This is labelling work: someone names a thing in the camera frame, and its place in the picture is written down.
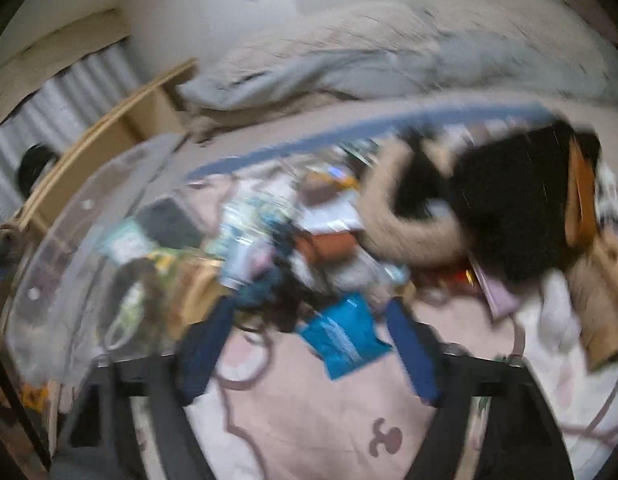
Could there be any grey curtain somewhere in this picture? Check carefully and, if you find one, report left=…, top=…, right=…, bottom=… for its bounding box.
left=0, top=40, right=144, bottom=211

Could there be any grey comforter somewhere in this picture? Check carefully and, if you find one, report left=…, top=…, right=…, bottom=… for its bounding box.
left=181, top=0, right=618, bottom=111

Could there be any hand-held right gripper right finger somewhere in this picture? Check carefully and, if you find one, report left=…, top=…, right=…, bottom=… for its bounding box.
left=385, top=298, right=574, bottom=480

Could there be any clear plastic storage bin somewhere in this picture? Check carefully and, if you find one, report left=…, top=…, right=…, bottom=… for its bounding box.
left=4, top=135, right=190, bottom=396

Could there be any yellow plastic case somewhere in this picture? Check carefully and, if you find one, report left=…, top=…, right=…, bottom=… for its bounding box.
left=181, top=255, right=230, bottom=331

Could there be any dark grey box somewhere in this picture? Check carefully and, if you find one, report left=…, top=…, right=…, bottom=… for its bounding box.
left=136, top=197, right=204, bottom=251

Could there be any red box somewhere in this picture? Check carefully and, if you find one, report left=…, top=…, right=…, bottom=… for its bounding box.
left=424, top=262, right=477, bottom=291

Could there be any blue plastic packet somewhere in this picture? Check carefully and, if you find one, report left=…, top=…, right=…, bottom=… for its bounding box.
left=296, top=294, right=392, bottom=380

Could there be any orange-brown block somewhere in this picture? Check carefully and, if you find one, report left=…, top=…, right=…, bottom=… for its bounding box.
left=564, top=137, right=597, bottom=248

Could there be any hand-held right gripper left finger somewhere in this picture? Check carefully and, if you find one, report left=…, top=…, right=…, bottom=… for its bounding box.
left=51, top=301, right=238, bottom=480

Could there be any wooden shelf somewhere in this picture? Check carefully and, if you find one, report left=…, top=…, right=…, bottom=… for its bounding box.
left=14, top=57, right=200, bottom=233

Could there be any black knitted garment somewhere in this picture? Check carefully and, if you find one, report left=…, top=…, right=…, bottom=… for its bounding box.
left=404, top=122, right=602, bottom=283

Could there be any black white patterned cloth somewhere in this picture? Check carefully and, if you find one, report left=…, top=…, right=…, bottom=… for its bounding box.
left=596, top=162, right=618, bottom=231

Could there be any brown leather pouch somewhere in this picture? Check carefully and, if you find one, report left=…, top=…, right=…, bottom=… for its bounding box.
left=294, top=230, right=360, bottom=268

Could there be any purple paper packet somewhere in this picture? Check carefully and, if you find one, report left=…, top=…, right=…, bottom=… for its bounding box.
left=471, top=255, right=520, bottom=318

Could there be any tan carved box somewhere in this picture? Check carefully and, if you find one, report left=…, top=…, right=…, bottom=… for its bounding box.
left=569, top=230, right=618, bottom=371

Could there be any dark round object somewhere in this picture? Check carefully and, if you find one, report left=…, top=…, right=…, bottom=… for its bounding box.
left=16, top=142, right=60, bottom=196

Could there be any clear packet with blue edge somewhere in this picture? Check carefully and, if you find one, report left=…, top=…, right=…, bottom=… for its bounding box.
left=214, top=195, right=290, bottom=291

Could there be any beige fleece hat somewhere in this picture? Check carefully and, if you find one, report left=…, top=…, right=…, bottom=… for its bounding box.
left=359, top=137, right=470, bottom=266

